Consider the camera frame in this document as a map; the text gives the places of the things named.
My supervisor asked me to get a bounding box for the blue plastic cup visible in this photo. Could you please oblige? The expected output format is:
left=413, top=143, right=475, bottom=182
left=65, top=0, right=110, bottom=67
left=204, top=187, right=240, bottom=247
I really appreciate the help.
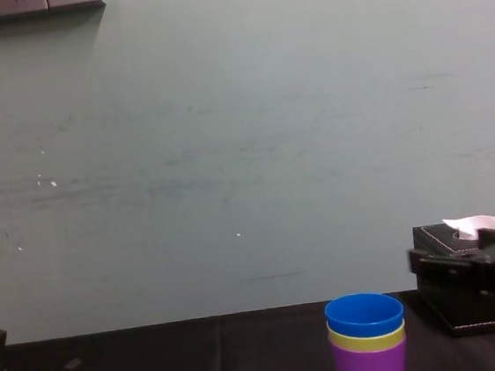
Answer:
left=322, top=288, right=408, bottom=343

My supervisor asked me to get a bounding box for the yellow plastic cup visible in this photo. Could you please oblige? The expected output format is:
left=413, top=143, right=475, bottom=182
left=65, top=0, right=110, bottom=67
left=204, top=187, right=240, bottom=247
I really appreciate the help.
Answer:
left=326, top=315, right=409, bottom=359

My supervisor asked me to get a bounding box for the purple plastic cup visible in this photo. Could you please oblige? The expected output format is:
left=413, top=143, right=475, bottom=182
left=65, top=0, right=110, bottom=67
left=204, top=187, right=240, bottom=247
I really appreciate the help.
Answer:
left=328, top=327, right=411, bottom=371

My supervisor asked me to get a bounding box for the white tissue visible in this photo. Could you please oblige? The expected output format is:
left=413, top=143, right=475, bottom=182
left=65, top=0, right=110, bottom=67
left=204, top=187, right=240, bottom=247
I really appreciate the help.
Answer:
left=440, top=211, right=495, bottom=245

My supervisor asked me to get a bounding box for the black leather tissue box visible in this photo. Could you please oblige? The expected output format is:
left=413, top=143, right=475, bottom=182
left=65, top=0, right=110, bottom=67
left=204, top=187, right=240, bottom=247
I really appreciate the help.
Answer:
left=410, top=214, right=495, bottom=343

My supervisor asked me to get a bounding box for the black table cloth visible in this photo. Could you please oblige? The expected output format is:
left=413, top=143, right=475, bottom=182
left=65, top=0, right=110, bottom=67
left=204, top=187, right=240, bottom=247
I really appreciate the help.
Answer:
left=0, top=281, right=495, bottom=371

